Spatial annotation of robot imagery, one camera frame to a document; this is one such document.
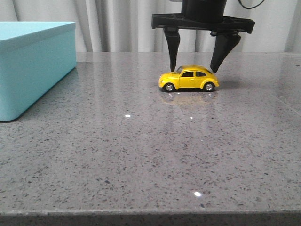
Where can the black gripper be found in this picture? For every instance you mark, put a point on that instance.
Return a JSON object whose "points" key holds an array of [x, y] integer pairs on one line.
{"points": [[203, 15]]}

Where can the yellow toy beetle car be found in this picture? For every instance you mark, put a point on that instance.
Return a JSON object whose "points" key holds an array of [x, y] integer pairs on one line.
{"points": [[188, 77]]}

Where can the light blue storage box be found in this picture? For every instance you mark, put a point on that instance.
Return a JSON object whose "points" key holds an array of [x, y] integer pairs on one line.
{"points": [[34, 56]]}

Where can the grey curtain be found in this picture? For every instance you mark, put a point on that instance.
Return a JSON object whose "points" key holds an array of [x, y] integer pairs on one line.
{"points": [[125, 25]]}

